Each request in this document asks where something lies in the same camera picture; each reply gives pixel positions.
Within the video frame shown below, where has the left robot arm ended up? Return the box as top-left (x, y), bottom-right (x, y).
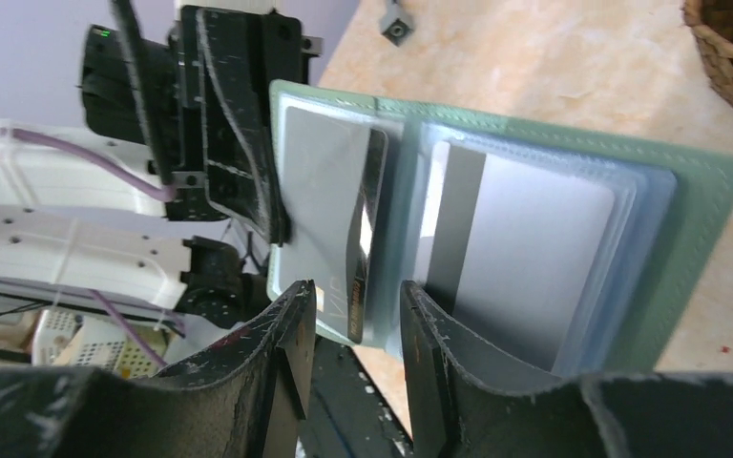
top-left (0, 1), bottom-right (310, 328)

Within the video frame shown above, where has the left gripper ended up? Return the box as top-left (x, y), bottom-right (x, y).
top-left (79, 1), bottom-right (321, 244)

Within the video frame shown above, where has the white perforated storage bin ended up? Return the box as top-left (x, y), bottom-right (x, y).
top-left (31, 308), bottom-right (159, 379)

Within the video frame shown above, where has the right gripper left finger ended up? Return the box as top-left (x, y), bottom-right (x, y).
top-left (0, 281), bottom-right (316, 457)

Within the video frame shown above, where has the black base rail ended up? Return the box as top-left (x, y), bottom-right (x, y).
top-left (296, 337), bottom-right (414, 458)

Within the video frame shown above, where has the dark grey credit card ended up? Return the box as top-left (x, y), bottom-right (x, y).
top-left (268, 106), bottom-right (389, 344)

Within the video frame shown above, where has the grey plastic connector piece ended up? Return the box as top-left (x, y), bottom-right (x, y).
top-left (379, 0), bottom-right (414, 47)

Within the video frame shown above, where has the green card holder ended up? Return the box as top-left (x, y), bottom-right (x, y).
top-left (268, 81), bottom-right (733, 377)

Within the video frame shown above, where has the white credit card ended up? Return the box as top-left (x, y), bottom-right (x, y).
top-left (414, 141), bottom-right (617, 370)

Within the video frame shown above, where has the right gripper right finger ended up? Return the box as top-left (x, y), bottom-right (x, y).
top-left (399, 281), bottom-right (733, 457)

